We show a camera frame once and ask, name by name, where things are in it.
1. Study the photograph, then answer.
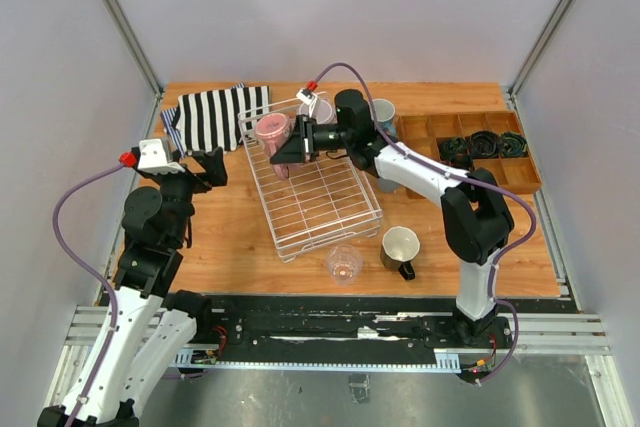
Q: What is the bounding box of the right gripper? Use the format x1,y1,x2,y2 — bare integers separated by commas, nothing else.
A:
270,114,353,164

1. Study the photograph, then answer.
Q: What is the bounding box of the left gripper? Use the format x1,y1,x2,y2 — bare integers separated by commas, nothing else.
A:
151,145,227,244

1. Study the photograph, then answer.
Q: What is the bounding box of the pink ghost mug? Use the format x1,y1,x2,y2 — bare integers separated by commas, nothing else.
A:
254,113,292,159

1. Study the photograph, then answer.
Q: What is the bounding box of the lilac grey mug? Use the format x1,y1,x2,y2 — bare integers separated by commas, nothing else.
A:
297,99,336,124

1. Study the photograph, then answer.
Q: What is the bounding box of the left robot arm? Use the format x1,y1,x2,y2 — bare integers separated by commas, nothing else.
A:
37,139,228,426

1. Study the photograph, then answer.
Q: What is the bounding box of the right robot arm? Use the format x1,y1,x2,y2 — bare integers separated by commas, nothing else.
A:
269,89,514,347

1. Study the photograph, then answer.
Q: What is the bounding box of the black white striped cloth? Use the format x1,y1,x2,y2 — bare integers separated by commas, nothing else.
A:
171,84,271,154

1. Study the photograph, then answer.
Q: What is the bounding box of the blue floral mug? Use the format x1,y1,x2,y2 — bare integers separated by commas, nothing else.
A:
372,98,397,137

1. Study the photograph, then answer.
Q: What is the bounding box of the plain blue cup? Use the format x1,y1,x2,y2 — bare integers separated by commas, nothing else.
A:
376,178,399,193

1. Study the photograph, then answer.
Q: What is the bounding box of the clear glass cup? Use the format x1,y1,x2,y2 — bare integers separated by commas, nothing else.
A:
325,244,363,285

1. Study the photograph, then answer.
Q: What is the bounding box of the wooden compartment tray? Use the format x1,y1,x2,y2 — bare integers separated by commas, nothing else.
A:
397,111,541,195

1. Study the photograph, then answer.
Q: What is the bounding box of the black white-lined mug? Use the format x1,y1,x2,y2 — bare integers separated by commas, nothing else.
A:
380,226,421,281

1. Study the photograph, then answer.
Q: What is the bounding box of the dark coiled item middle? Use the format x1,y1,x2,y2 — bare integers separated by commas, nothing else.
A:
468,130,501,159

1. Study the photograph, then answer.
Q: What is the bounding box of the dark coiled item right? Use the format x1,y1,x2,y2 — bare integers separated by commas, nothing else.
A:
500,131,528,158

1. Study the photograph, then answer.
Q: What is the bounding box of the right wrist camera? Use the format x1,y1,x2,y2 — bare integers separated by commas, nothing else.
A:
296,80,320,119

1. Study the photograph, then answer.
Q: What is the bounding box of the white wire dish rack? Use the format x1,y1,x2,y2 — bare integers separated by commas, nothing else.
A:
238,98,383,262

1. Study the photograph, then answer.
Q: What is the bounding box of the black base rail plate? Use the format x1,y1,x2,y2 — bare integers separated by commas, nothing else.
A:
191,294,513,366

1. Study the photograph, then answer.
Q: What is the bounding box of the grey slotted cable duct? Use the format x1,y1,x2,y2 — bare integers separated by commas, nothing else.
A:
169,349,461,374

